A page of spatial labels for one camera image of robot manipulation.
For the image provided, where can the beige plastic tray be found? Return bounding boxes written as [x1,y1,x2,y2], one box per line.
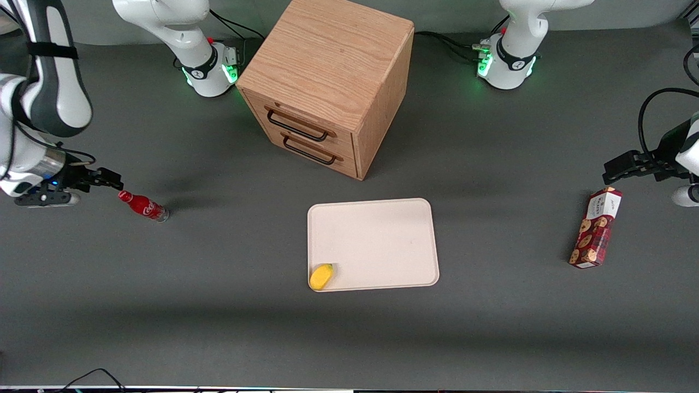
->
[307,198,441,293]

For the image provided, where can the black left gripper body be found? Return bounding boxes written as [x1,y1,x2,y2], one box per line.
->
[636,120,692,182]

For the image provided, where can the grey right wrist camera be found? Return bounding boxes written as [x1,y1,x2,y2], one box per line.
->
[14,188,80,207]

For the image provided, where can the wooden drawer front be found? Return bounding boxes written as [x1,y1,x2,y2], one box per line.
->
[242,89,357,155]
[261,127,359,180]

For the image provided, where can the red cookie box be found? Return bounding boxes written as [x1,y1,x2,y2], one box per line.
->
[568,186,624,270]

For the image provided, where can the yellow toy fruit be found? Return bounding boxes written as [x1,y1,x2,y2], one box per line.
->
[309,263,335,291]

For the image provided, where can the black drawer handle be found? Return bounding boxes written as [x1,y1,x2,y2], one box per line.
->
[265,106,335,143]
[282,133,343,166]

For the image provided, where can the black looped camera cable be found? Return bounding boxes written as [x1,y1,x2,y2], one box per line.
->
[637,87,699,164]

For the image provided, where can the thin black floor cable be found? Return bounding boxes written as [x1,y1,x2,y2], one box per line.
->
[52,368,128,393]

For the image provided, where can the wooden drawer cabinet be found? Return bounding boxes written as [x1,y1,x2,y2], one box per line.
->
[235,0,415,181]

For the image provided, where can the red coke bottle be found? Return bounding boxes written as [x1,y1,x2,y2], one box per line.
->
[118,189,170,224]

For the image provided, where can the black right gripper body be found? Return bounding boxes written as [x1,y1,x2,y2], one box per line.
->
[54,159,105,193]

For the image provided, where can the black right arm base cable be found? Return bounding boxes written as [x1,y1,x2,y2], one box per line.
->
[209,8,266,69]

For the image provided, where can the black left arm base cables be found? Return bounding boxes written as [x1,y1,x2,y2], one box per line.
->
[413,15,511,66]

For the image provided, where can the black cable at table edge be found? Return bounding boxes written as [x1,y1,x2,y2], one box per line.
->
[683,44,699,88]

